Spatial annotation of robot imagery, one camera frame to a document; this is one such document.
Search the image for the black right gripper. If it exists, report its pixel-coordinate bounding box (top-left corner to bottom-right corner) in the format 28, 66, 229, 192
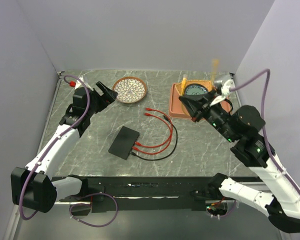
177, 87, 236, 141

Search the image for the black ethernet cable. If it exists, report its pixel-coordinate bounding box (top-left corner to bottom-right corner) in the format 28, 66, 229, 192
131, 116, 178, 162

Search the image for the orange ethernet cable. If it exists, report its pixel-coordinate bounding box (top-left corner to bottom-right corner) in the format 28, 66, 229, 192
179, 58, 221, 113

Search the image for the red ethernet cable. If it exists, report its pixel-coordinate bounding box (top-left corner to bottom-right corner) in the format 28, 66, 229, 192
134, 107, 173, 148
132, 112, 173, 156

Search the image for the black network switch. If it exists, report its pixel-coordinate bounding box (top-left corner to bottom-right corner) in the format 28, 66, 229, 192
108, 126, 140, 160

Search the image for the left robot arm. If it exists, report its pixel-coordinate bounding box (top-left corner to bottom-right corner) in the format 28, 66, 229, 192
10, 78, 118, 220

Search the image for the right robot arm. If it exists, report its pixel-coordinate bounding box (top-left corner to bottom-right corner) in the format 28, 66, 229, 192
179, 90, 300, 234

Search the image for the teal round patterned plate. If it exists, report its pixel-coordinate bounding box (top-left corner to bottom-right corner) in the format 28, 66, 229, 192
184, 83, 208, 95

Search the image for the floral patterned brown plate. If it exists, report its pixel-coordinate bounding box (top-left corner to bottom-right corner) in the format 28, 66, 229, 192
112, 76, 147, 104

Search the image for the pink rectangular tray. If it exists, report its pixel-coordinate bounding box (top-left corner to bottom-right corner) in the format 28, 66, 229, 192
168, 83, 232, 123

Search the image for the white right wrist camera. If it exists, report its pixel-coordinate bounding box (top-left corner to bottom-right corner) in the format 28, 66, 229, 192
210, 76, 235, 106

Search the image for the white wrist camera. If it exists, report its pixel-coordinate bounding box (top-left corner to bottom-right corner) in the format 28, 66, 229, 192
69, 75, 93, 90
210, 76, 235, 106

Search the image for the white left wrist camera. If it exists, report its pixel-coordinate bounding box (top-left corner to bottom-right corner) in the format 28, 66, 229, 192
69, 75, 93, 90

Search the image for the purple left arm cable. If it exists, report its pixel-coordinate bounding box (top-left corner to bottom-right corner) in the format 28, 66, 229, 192
18, 74, 91, 221

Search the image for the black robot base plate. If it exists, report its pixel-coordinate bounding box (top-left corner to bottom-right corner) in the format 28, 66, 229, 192
55, 175, 237, 214

